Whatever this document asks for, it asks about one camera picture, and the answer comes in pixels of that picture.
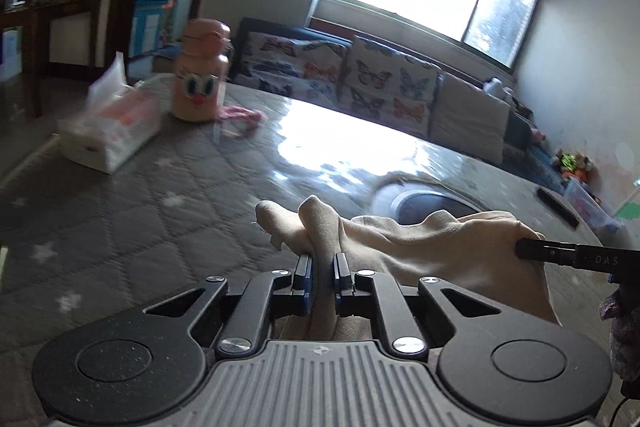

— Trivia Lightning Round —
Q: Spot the black remote control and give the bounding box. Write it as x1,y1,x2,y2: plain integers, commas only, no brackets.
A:
536,187,581,229

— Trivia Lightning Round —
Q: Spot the dark wooden cabinet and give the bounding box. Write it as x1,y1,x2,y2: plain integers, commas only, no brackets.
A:
0,0,103,118

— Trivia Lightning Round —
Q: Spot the white tissue box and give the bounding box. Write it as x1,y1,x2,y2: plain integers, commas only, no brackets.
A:
56,52,163,174

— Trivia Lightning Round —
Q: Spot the butterfly print cushion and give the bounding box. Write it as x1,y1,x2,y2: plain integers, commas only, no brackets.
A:
336,36,443,138
235,32,348,102

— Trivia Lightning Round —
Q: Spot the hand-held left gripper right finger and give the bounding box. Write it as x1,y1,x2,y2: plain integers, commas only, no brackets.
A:
332,252,501,358

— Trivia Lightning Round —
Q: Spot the grey quilted table cover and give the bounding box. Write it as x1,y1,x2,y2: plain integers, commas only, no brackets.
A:
0,74,640,427

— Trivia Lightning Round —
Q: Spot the beige cushion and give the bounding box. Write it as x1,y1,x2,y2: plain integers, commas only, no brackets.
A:
430,72,512,165

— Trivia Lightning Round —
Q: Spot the blue sofa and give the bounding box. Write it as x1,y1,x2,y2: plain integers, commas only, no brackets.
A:
232,17,576,188

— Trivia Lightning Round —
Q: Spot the pink cartoon water bottle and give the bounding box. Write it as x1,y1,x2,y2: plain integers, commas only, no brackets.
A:
171,19,233,124

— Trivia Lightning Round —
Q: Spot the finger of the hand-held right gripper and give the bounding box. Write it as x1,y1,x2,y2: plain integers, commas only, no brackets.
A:
515,237,576,265

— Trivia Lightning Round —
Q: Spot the white plush toy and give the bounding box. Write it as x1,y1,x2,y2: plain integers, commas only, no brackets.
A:
482,77,516,102

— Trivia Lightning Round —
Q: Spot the clear plastic storage box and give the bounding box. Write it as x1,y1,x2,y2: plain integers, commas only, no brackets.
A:
562,181,623,233

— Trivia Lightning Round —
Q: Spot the cream garment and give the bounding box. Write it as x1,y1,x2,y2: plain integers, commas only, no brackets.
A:
255,195,561,343

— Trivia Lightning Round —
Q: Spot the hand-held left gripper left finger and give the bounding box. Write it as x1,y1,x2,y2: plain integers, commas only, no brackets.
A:
145,253,315,355

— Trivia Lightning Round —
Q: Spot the pile of plush toys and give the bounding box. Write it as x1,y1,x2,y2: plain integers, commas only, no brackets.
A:
550,148,596,182

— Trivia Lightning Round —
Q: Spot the black round turntable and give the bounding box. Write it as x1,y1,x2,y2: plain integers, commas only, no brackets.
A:
372,179,493,228

